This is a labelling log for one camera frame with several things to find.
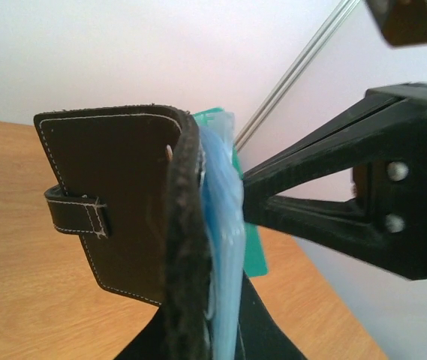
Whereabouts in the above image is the green credit card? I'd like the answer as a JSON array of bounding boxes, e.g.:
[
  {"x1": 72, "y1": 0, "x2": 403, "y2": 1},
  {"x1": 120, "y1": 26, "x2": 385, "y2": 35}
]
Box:
[{"x1": 194, "y1": 107, "x2": 268, "y2": 278}]

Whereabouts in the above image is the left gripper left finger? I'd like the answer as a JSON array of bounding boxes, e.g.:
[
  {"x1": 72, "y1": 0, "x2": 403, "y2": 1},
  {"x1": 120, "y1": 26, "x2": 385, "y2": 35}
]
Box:
[{"x1": 114, "y1": 307, "x2": 168, "y2": 360}]

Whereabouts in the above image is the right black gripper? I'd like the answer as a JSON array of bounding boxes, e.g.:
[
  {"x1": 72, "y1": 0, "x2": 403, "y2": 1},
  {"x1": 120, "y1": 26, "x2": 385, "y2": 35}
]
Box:
[{"x1": 243, "y1": 101, "x2": 427, "y2": 280}]

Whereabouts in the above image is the right aluminium corner post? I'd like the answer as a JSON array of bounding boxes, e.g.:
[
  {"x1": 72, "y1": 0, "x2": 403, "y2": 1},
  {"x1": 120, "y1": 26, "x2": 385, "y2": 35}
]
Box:
[{"x1": 235, "y1": 0, "x2": 360, "y2": 152}]

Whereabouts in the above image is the black leather card holder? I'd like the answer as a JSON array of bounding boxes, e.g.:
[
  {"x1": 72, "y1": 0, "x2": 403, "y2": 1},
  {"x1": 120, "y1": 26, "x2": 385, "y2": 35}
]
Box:
[{"x1": 32, "y1": 103, "x2": 246, "y2": 360}]

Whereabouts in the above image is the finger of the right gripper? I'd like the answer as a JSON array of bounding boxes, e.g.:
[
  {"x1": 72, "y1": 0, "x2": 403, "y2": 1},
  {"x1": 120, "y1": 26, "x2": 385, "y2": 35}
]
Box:
[{"x1": 244, "y1": 84, "x2": 427, "y2": 179}]

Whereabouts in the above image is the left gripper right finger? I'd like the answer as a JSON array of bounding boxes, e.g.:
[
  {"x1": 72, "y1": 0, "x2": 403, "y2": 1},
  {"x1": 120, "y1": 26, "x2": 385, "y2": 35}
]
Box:
[{"x1": 237, "y1": 275, "x2": 306, "y2": 360}]

